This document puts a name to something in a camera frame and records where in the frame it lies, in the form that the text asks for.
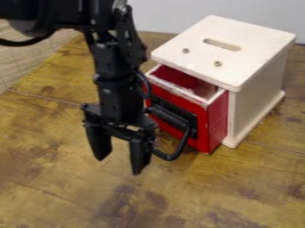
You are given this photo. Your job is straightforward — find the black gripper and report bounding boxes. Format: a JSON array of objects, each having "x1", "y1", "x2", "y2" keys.
[{"x1": 82, "y1": 72, "x2": 157, "y2": 175}]

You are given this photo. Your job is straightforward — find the black metal drawer handle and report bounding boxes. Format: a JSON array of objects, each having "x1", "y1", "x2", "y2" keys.
[{"x1": 145, "y1": 95, "x2": 198, "y2": 161}]

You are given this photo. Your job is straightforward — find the red drawer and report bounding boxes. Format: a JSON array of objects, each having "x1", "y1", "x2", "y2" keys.
[{"x1": 146, "y1": 65, "x2": 229, "y2": 154}]

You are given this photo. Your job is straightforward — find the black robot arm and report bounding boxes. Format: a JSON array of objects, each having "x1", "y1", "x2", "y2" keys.
[{"x1": 0, "y1": 0, "x2": 155, "y2": 175}]

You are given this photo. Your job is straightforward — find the white wooden drawer cabinet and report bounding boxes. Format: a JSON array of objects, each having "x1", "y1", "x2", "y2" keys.
[{"x1": 151, "y1": 15, "x2": 296, "y2": 148}]

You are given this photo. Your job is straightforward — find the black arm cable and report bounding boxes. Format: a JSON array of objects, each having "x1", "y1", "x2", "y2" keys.
[{"x1": 133, "y1": 70, "x2": 154, "y2": 101}]

